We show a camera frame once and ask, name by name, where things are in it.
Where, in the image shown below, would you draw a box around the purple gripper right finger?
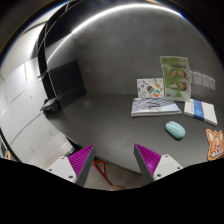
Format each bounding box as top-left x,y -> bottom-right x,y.
133,143 -> 184,186

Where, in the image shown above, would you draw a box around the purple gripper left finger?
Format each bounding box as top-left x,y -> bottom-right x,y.
46,144 -> 97,188

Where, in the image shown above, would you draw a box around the teal computer mouse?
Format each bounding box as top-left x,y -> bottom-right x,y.
165,121 -> 186,139

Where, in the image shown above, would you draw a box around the orange corgi mouse pad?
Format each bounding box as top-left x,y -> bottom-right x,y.
206,129 -> 224,161

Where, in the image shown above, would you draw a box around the grey striped book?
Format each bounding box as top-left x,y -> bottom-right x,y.
131,98 -> 181,117

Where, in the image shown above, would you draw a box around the black bag on floor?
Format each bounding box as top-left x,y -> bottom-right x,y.
40,98 -> 61,117

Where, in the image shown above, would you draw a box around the white cartoon picture card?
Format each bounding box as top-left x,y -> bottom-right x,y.
137,78 -> 164,98

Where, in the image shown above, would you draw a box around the white and blue book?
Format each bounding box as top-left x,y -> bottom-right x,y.
184,99 -> 218,126

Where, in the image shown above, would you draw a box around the green standing menu card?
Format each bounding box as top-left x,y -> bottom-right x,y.
160,56 -> 191,101

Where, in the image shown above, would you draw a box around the red table leg frame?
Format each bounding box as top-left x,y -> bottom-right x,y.
92,160 -> 113,187

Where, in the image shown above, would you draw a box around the white wall papers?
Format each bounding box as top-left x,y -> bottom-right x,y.
192,71 -> 216,90

